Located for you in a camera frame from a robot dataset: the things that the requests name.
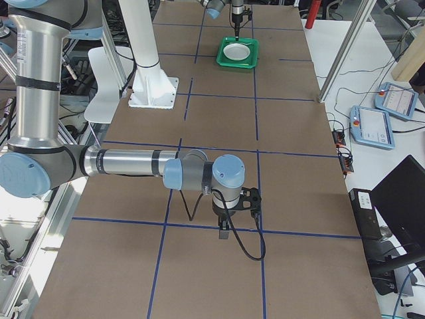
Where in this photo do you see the black monitor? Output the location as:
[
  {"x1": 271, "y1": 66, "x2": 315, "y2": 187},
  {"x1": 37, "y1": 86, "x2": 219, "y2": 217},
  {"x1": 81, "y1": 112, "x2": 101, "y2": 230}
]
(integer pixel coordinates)
[{"x1": 371, "y1": 155, "x2": 424, "y2": 252}]

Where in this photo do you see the white side desk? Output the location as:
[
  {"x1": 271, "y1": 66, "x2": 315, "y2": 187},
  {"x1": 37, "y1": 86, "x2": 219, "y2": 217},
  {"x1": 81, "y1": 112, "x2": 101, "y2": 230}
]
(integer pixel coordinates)
[{"x1": 300, "y1": 18, "x2": 425, "y2": 319}]

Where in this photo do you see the white round plate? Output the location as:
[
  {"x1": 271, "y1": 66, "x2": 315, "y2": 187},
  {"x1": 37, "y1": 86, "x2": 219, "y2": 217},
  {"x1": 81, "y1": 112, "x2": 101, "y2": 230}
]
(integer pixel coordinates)
[{"x1": 222, "y1": 43, "x2": 250, "y2": 61}]

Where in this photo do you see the blue teach pendant near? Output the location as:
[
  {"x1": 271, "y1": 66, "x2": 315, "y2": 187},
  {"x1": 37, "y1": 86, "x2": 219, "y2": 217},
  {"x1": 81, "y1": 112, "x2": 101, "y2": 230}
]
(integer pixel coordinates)
[{"x1": 350, "y1": 106, "x2": 395, "y2": 150}]

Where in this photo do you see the aluminium frame post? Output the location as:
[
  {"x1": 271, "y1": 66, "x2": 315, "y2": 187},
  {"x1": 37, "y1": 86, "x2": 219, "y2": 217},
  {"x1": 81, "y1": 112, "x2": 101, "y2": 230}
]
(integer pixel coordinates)
[{"x1": 318, "y1": 0, "x2": 377, "y2": 102}]

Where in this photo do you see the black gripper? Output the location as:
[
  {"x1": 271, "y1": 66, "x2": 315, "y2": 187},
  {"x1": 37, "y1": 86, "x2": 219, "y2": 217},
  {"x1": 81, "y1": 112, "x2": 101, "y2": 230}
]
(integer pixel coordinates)
[
  {"x1": 212, "y1": 199, "x2": 248, "y2": 239},
  {"x1": 231, "y1": 5, "x2": 243, "y2": 42}
]

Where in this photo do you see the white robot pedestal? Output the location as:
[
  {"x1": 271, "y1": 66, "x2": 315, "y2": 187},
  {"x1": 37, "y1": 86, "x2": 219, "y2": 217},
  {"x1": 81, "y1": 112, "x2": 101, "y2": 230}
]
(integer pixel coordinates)
[{"x1": 119, "y1": 0, "x2": 179, "y2": 110}]

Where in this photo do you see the black orange hub near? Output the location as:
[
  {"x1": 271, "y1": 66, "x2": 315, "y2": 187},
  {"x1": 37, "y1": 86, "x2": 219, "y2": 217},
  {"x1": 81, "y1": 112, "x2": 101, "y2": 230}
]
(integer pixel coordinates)
[{"x1": 337, "y1": 146, "x2": 354, "y2": 175}]

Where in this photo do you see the blue teach pendant far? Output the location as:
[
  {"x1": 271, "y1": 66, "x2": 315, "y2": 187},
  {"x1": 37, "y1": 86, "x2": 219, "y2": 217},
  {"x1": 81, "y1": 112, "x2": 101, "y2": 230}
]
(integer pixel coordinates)
[{"x1": 374, "y1": 82, "x2": 418, "y2": 121}]

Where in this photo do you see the black orange hub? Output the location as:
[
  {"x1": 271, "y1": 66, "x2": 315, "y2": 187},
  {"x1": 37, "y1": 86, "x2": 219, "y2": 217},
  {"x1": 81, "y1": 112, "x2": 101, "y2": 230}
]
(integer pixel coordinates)
[
  {"x1": 331, "y1": 129, "x2": 346, "y2": 147},
  {"x1": 337, "y1": 146, "x2": 354, "y2": 175}
]

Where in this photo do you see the blue teach pendant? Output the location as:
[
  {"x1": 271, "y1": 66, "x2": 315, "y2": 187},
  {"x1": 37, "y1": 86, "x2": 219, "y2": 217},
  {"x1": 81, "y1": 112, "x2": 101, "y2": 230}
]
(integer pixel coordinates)
[
  {"x1": 374, "y1": 82, "x2": 418, "y2": 121},
  {"x1": 350, "y1": 106, "x2": 395, "y2": 150}
]

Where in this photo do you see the black computer box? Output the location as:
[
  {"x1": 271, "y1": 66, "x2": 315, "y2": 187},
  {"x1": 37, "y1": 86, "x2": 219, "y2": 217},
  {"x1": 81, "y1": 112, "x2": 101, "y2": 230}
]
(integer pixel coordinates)
[{"x1": 349, "y1": 188, "x2": 386, "y2": 242}]

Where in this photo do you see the white chair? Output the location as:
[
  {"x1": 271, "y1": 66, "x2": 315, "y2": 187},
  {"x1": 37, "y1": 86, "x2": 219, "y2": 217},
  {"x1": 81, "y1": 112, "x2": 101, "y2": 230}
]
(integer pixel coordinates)
[{"x1": 84, "y1": 47, "x2": 127, "y2": 124}]

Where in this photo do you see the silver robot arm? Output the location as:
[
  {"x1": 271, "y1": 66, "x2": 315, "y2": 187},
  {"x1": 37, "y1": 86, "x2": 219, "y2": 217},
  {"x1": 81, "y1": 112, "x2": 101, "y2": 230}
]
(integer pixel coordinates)
[
  {"x1": 199, "y1": 0, "x2": 250, "y2": 41},
  {"x1": 1, "y1": 1, "x2": 247, "y2": 239}
]

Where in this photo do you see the black orange hub far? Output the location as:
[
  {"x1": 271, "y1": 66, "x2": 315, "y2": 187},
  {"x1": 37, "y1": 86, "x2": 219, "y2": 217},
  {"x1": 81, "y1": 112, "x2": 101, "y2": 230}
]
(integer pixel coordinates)
[{"x1": 331, "y1": 129, "x2": 346, "y2": 147}]

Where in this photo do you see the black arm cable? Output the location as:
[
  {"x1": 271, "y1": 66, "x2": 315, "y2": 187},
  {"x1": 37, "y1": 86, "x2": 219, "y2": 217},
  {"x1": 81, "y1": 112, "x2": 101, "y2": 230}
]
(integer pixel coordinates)
[{"x1": 179, "y1": 189, "x2": 266, "y2": 263}]

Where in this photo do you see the red cylinder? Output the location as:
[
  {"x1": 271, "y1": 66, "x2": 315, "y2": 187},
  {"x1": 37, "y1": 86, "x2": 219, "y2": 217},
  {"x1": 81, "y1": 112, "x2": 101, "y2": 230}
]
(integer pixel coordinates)
[{"x1": 305, "y1": 0, "x2": 321, "y2": 29}]

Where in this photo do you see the green plastic tray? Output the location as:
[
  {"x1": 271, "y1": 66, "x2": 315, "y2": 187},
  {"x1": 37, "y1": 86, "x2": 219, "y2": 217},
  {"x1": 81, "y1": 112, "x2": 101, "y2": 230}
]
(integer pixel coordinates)
[{"x1": 216, "y1": 37, "x2": 259, "y2": 69}]

